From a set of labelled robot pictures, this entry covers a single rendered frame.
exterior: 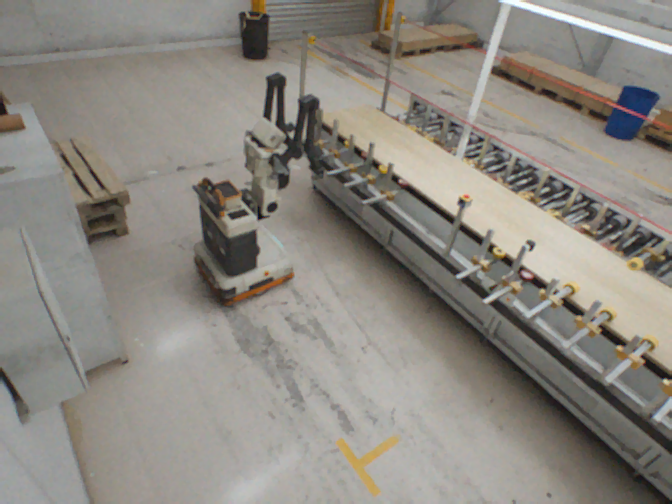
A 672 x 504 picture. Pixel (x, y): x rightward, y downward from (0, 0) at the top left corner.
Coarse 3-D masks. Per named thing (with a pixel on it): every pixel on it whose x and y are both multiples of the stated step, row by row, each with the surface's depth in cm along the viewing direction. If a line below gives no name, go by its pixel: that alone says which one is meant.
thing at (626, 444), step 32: (320, 192) 497; (416, 192) 366; (384, 224) 415; (448, 224) 348; (416, 256) 398; (448, 288) 377; (544, 288) 295; (480, 320) 358; (512, 352) 337; (608, 352) 272; (544, 384) 321; (576, 384) 302; (640, 384) 262; (576, 416) 307; (608, 416) 291; (608, 448) 297; (640, 448) 279
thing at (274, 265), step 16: (272, 240) 390; (208, 256) 366; (272, 256) 374; (288, 256) 377; (224, 272) 354; (256, 272) 359; (272, 272) 367; (288, 272) 379; (224, 288) 346; (240, 288) 355; (256, 288) 367; (224, 304) 356
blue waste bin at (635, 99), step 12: (624, 96) 680; (636, 96) 664; (648, 96) 696; (624, 108) 684; (636, 108) 673; (648, 108) 671; (612, 120) 706; (624, 120) 690; (636, 120) 684; (612, 132) 710; (624, 132) 699; (636, 132) 702
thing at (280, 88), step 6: (282, 78) 321; (282, 84) 324; (276, 90) 332; (282, 90) 330; (276, 96) 335; (282, 96) 333; (276, 102) 338; (282, 102) 336; (282, 108) 339; (282, 114) 343; (276, 120) 347; (282, 120) 345; (276, 126) 351
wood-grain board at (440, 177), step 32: (352, 128) 435; (384, 128) 442; (384, 160) 392; (416, 160) 398; (448, 160) 404; (448, 192) 362; (480, 192) 367; (512, 192) 372; (480, 224) 332; (512, 224) 336; (544, 224) 341; (512, 256) 307; (544, 256) 310; (576, 256) 314; (608, 256) 318; (608, 288) 291; (640, 288) 294; (640, 320) 271
